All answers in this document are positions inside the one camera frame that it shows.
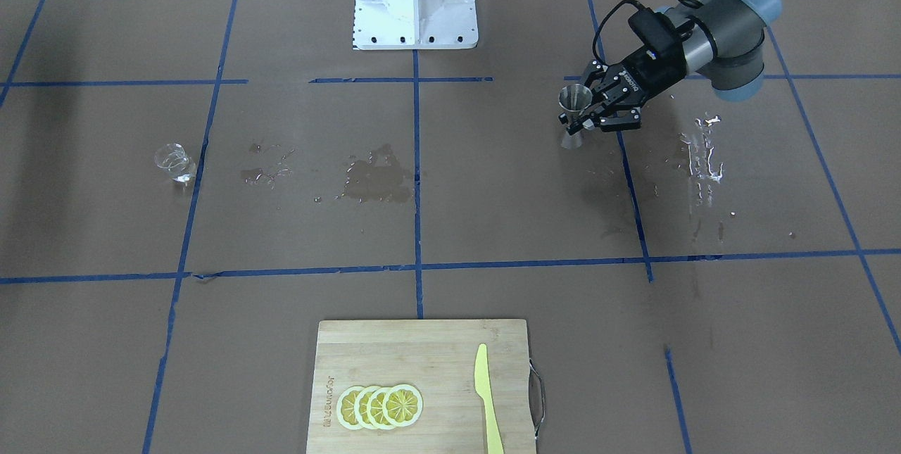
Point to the steel double jigger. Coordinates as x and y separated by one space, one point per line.
574 101

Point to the yellow plastic knife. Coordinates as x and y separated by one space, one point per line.
482 381

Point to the bamboo cutting board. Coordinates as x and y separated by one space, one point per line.
421 386

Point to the clear glass cup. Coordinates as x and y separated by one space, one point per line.
173 160

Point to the brown table cover paper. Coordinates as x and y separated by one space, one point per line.
723 280

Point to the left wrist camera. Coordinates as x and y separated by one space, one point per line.
654 30

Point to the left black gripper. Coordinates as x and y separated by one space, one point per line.
656 73

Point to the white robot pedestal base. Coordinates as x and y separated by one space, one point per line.
415 25

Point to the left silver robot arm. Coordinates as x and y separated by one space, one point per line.
720 40

